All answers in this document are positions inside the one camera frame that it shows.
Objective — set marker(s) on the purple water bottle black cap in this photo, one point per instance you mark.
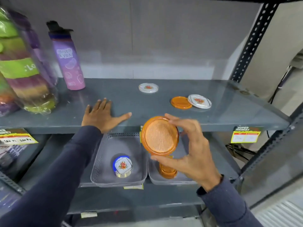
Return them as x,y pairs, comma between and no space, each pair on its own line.
68,63

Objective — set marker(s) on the grey perforated plastic bin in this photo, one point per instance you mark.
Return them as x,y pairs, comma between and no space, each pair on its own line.
184,172
106,163

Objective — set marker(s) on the person's left little finger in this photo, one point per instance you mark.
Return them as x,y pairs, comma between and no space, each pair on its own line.
88,110

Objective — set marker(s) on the person's left thumb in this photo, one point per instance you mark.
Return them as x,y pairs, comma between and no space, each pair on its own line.
123,117

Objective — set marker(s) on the clear pack of purple cloths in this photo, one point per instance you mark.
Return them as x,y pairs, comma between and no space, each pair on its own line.
6,101

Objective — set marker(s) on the small white shelf label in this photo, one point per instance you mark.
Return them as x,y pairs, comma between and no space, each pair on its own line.
89,214

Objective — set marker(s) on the person's right forearm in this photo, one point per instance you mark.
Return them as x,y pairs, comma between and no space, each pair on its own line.
224,205

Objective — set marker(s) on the dark packaged goods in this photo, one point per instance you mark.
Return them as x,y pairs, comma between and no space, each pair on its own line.
10,154

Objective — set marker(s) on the person's right thumb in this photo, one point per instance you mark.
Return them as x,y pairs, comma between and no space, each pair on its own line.
167,160

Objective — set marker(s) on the person's right hand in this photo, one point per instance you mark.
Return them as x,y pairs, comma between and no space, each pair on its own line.
197,151

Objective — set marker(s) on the round white floral lid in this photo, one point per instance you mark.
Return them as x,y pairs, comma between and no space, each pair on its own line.
148,87

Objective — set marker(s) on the person's left forearm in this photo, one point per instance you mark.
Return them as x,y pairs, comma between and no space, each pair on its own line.
54,177

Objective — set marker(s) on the person's left middle finger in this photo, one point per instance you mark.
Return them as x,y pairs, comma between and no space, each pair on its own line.
103,104

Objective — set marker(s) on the large orange round plastic lid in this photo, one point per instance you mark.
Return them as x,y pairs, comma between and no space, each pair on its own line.
159,137

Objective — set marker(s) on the yellow red shelf price label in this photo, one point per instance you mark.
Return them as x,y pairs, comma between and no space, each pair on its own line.
15,137
245,135

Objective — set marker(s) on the grey metal shelving rack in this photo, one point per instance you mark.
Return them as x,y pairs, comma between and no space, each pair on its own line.
236,111

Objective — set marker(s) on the white ribbed panel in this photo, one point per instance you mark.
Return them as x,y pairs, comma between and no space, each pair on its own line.
281,213

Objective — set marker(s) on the squarish white floral lid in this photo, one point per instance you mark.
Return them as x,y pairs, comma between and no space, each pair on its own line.
200,101

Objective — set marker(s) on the orange plastic jar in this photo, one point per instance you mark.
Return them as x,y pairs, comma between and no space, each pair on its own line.
168,171

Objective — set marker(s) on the person's left hand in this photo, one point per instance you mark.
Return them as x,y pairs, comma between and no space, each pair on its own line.
100,118

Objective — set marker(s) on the floral tin with blue rim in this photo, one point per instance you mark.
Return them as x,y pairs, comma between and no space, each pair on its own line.
123,166

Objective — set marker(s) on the small orange round lid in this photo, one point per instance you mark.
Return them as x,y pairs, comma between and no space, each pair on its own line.
181,102

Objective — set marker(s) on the small yellow shelf label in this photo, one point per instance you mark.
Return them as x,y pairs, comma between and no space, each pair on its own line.
133,187

